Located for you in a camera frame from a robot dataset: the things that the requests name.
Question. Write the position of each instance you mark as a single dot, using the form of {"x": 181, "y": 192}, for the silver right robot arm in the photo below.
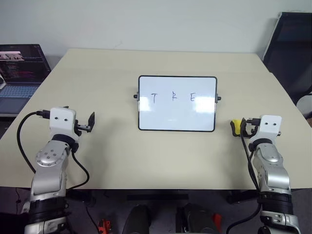
{"x": 273, "y": 170}

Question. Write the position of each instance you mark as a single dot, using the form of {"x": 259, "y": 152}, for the open laptop computer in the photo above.
{"x": 19, "y": 80}

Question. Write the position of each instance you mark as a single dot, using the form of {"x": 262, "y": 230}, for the black leaning monitor panel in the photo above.
{"x": 290, "y": 53}

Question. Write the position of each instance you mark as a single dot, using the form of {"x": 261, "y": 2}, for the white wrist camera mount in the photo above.
{"x": 62, "y": 120}
{"x": 269, "y": 126}

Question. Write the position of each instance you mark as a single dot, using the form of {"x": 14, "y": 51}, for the small black-framed whiteboard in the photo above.
{"x": 177, "y": 103}

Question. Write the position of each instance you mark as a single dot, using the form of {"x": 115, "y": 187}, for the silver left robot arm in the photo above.
{"x": 50, "y": 158}

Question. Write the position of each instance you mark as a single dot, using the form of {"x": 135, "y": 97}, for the orange-red plastic part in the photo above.
{"x": 105, "y": 225}

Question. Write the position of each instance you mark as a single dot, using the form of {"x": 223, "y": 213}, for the white rounded chair back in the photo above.
{"x": 305, "y": 104}

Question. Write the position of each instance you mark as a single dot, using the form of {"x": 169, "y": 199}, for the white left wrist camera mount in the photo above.
{"x": 62, "y": 120}

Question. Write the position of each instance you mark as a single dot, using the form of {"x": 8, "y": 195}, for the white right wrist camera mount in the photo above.
{"x": 269, "y": 126}

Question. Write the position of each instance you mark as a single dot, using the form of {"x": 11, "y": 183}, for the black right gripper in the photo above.
{"x": 252, "y": 126}

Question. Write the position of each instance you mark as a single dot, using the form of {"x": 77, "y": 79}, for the white object beside laptop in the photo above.
{"x": 2, "y": 81}

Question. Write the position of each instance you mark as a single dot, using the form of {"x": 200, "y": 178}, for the dark rounded shape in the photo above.
{"x": 136, "y": 219}
{"x": 195, "y": 219}

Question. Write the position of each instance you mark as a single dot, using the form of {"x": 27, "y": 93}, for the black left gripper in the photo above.
{"x": 82, "y": 127}

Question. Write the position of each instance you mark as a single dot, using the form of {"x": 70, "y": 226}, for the yellow object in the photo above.
{"x": 236, "y": 125}

